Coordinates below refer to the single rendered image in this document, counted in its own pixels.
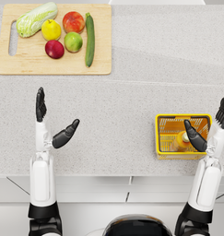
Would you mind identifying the lemon tea bottle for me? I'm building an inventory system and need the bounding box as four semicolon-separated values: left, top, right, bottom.
170;130;194;153

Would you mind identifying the dark red apple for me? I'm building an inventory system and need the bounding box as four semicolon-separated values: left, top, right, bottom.
44;39;65;60

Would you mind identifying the dark round robot body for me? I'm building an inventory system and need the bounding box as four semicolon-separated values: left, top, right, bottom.
101;214;173;236

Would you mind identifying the green apple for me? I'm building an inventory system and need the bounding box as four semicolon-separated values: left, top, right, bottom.
64;31;84;53

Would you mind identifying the napa cabbage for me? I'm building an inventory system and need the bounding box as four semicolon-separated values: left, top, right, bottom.
15;1;59;39

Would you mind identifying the wooden cutting board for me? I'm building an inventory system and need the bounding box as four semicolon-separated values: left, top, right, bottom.
0;3;112;77

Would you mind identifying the yellow slatted basket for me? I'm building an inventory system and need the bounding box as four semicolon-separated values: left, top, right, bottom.
155;113;213;160

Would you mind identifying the green cucumber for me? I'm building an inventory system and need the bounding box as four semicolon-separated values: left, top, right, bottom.
84;12;96;68

